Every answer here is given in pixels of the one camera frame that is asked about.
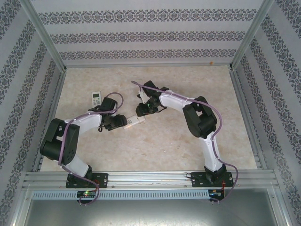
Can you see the white remote control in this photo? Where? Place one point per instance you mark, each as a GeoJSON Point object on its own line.
{"type": "Point", "coordinates": [137, 120]}
{"type": "Point", "coordinates": [96, 97]}

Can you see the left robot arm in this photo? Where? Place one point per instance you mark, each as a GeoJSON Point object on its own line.
{"type": "Point", "coordinates": [89, 122]}

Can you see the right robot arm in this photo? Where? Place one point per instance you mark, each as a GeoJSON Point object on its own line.
{"type": "Point", "coordinates": [174, 103]}

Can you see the controller board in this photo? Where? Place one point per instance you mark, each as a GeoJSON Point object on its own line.
{"type": "Point", "coordinates": [85, 194]}
{"type": "Point", "coordinates": [216, 193]}

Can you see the grey metal sheet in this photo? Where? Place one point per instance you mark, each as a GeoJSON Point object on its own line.
{"type": "Point", "coordinates": [150, 214]}

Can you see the aluminium back rail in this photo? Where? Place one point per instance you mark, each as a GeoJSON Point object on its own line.
{"type": "Point", "coordinates": [141, 64]}

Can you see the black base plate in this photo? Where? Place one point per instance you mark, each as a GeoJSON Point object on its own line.
{"type": "Point", "coordinates": [196, 180]}
{"type": "Point", "coordinates": [103, 180]}

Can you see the aluminium side rail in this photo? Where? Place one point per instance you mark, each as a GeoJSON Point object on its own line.
{"type": "Point", "coordinates": [247, 117]}
{"type": "Point", "coordinates": [57, 94]}

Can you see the aluminium front rail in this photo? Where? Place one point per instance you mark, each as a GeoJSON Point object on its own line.
{"type": "Point", "coordinates": [145, 179]}

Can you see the aluminium frame post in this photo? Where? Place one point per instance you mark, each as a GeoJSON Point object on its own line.
{"type": "Point", "coordinates": [46, 35]}
{"type": "Point", "coordinates": [250, 35]}

